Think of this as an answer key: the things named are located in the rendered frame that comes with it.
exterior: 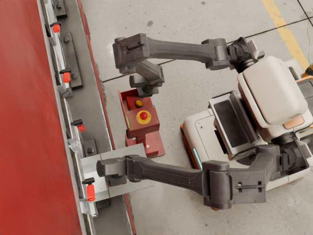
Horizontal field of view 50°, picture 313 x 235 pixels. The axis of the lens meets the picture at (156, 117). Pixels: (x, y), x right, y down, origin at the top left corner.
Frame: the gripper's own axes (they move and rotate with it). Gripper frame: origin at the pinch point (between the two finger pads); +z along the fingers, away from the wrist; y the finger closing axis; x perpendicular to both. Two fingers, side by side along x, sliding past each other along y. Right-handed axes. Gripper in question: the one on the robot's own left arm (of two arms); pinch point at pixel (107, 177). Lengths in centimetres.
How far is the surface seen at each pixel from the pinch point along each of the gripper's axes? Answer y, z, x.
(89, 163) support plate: -7.5, 4.0, -4.7
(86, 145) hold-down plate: -17.8, 12.7, -0.8
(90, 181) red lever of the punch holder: 4.4, -20.5, -15.1
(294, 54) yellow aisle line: -76, 17, 187
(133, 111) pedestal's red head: -32.7, 12.7, 26.3
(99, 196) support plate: 6.3, 3.3, -3.4
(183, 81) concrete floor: -75, 60, 104
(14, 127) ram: 3, -68, -44
